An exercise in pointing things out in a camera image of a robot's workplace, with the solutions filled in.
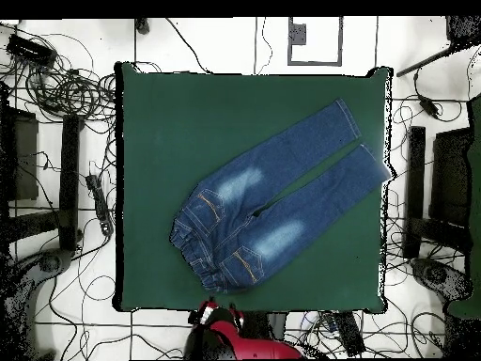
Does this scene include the blue denim jeans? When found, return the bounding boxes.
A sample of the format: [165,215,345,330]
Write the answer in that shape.
[168,98,393,294]

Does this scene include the black flat panel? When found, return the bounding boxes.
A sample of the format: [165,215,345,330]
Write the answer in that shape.
[0,106,39,202]
[428,126,473,228]

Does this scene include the black power strip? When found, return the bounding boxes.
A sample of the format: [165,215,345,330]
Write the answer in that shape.
[85,173,115,237]

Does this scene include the dark green table cloth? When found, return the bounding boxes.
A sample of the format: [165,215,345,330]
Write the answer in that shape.
[114,60,394,315]

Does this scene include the black upright bar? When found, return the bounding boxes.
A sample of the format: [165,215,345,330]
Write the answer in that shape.
[402,126,427,259]
[58,114,82,254]

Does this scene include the dark green fabric panel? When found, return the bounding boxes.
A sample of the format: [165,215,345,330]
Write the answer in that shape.
[445,94,481,320]

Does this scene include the black power adapter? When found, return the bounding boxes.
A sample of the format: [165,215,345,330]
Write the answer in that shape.
[412,72,442,118]

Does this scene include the black electronics box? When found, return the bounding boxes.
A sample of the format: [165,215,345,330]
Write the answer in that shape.
[6,33,58,67]

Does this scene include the black tripod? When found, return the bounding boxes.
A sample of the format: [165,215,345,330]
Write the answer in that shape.
[396,15,481,79]

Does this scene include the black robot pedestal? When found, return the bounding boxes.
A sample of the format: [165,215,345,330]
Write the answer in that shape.
[240,310,288,341]

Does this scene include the tangled black cables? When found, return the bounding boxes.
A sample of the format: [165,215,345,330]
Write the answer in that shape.
[0,25,117,125]

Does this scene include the grey floor frame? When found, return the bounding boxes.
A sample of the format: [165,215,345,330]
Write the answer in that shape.
[287,16,344,68]

